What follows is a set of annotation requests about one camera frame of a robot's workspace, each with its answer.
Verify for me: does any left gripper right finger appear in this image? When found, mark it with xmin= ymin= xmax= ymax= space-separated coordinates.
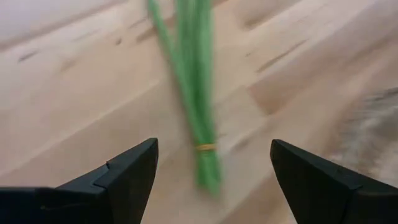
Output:
xmin=270 ymin=139 xmax=398 ymax=224

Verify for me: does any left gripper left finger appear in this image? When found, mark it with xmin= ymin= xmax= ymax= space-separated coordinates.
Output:
xmin=55 ymin=138 xmax=159 ymax=224

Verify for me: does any yellow rubber band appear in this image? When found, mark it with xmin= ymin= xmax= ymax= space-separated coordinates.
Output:
xmin=195 ymin=142 xmax=217 ymax=152

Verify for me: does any green onion bunch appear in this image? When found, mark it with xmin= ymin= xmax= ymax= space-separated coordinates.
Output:
xmin=146 ymin=0 xmax=223 ymax=197

